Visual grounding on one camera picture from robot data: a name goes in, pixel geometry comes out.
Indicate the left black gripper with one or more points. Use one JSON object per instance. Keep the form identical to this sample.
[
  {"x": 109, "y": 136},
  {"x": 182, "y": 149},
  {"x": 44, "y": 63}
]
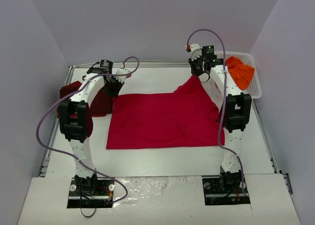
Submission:
[{"x": 113, "y": 87}]

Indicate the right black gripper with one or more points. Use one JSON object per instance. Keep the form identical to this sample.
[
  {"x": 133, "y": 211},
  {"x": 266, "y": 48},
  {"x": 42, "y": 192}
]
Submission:
[{"x": 196, "y": 68}]

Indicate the bright red t shirt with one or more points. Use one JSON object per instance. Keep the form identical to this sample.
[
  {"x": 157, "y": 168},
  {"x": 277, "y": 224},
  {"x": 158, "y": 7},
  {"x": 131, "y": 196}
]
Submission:
[{"x": 184, "y": 118}]

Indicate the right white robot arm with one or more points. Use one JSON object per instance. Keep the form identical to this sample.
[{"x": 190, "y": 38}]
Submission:
[{"x": 234, "y": 109}]

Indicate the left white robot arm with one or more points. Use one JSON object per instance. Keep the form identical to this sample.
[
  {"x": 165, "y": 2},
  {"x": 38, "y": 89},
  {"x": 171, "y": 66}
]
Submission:
[{"x": 76, "y": 122}]

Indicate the dark red folded t shirt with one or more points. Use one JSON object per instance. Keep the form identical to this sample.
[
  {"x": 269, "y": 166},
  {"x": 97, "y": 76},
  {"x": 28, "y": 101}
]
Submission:
[{"x": 98, "y": 104}]

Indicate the orange t shirt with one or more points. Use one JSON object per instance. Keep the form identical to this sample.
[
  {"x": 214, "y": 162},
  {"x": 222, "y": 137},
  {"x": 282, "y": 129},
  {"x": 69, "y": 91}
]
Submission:
[{"x": 242, "y": 74}]

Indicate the white plastic basket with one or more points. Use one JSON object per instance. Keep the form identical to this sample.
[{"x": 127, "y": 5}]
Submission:
[{"x": 254, "y": 87}]

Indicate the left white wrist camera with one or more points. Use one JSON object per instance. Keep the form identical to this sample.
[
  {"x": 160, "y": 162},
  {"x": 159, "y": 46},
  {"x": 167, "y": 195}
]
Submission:
[{"x": 122, "y": 74}]

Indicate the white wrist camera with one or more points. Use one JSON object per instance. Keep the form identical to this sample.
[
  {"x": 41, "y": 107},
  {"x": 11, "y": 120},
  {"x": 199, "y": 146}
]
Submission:
[
  {"x": 122, "y": 74},
  {"x": 195, "y": 51}
]

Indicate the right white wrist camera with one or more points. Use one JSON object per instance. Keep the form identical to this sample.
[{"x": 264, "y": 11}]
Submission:
[{"x": 195, "y": 51}]

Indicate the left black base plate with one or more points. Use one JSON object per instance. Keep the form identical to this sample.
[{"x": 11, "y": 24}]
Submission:
[{"x": 101, "y": 197}]

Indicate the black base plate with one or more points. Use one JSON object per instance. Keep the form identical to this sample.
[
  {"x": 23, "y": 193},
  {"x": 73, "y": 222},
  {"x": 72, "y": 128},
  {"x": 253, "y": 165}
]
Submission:
[
  {"x": 101, "y": 197},
  {"x": 215, "y": 193}
]

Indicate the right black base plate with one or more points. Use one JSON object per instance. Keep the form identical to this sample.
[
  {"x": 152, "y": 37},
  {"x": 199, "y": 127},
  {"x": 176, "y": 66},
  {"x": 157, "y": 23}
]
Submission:
[{"x": 215, "y": 193}]

